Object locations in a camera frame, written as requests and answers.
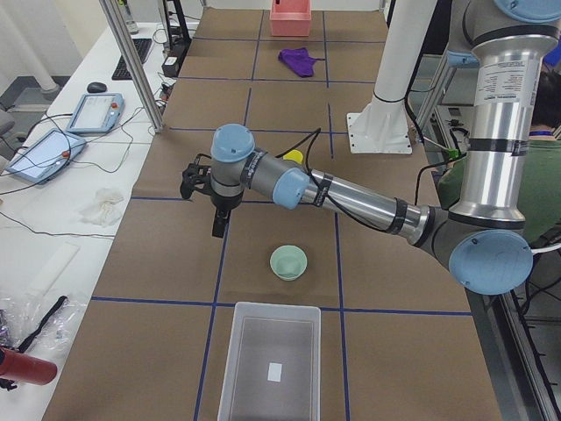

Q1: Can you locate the aluminium frame post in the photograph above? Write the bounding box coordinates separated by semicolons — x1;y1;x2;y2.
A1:
99;0;163;133

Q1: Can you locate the black computer mouse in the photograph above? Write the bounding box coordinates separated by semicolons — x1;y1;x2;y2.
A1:
87;82;107;94

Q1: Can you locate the black strap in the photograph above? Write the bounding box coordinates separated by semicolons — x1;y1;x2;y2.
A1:
17;295;68;353

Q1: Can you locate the crumpled white tissue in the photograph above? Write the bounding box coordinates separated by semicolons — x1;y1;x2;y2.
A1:
80;188;124;227

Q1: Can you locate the mint green bowl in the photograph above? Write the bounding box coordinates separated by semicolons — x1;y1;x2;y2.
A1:
269;245;308;282

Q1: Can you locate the red cylinder bottle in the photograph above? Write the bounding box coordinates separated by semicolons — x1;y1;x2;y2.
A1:
1;348;58;385

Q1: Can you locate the clear plastic bag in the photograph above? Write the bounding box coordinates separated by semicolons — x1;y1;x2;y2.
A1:
1;294;87;357

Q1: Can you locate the teach pendant tablet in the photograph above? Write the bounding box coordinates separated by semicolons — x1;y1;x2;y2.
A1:
66;93;124;136
5;129;86;184

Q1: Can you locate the person in green shirt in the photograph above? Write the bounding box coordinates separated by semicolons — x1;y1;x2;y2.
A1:
437;70;560;244

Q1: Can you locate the yellow plastic cup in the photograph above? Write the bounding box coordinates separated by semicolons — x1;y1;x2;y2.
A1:
282;149;304;165

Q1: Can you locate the pink plastic bin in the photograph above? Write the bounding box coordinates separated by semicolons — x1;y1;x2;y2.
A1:
269;0;311;37

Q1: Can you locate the white flat plastic strip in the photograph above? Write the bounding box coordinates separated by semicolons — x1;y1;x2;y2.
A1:
27;242;80;296

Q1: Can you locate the black keyboard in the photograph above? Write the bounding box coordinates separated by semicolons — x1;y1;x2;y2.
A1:
111;38;153;81

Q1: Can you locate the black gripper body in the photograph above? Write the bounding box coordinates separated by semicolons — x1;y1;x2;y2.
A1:
210;180;242;212

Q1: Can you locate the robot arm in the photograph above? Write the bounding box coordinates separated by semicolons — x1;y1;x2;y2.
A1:
208;1;560;295

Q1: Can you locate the black power box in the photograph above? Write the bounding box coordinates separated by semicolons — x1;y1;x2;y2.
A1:
161;56;180;78

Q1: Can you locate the far teach pendant tablet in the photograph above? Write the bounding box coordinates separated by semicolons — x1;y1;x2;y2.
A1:
66;93;124;136

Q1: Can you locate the purple cloth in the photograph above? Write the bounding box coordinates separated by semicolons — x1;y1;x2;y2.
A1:
278;47;324;78

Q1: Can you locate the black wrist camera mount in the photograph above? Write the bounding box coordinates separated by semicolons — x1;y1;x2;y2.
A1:
180;153;212;200

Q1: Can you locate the clear plastic bin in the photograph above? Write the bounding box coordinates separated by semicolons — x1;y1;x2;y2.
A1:
217;302;321;420

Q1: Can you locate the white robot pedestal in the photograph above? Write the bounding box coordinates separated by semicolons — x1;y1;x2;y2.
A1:
347;0;437;154

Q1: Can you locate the near teach pendant tablet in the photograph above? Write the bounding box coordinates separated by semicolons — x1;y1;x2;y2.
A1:
5;129;86;184

